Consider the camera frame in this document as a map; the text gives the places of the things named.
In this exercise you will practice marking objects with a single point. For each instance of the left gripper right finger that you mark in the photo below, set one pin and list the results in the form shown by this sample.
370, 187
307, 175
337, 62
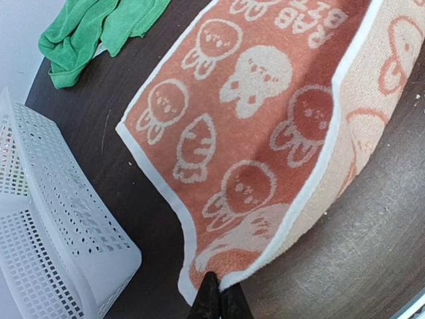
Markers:
233, 304

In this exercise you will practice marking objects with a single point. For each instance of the green microfiber towel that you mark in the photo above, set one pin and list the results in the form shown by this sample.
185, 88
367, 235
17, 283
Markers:
72, 39

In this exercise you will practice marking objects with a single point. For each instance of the white perforated plastic basket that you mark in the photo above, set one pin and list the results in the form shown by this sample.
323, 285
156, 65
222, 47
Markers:
63, 254

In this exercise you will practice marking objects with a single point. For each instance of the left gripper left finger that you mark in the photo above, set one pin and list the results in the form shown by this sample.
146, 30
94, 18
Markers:
207, 300

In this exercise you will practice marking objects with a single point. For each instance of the orange bunny pattern towel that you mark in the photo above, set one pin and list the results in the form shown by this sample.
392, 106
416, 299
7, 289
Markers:
259, 117

